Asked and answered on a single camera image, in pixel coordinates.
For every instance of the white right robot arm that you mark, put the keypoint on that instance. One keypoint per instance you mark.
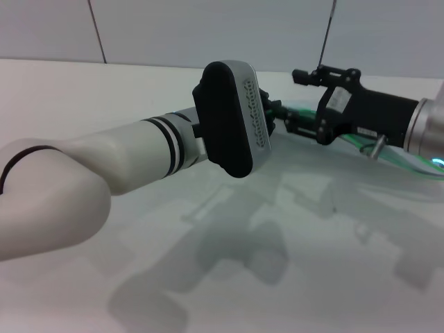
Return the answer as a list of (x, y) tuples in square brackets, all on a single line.
[(430, 128)]

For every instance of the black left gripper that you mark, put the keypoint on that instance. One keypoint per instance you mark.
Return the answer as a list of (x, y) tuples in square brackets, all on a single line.
[(267, 114)]

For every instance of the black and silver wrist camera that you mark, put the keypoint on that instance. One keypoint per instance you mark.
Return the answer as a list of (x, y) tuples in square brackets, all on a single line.
[(225, 118)]

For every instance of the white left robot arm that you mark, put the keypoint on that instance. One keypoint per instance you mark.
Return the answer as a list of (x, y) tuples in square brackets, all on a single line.
[(104, 156)]

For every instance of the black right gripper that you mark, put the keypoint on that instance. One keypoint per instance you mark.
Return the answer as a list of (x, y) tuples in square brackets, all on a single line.
[(374, 114)]

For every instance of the clear green-zipper document bag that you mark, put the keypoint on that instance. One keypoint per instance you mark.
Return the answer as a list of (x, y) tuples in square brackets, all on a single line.
[(402, 161)]

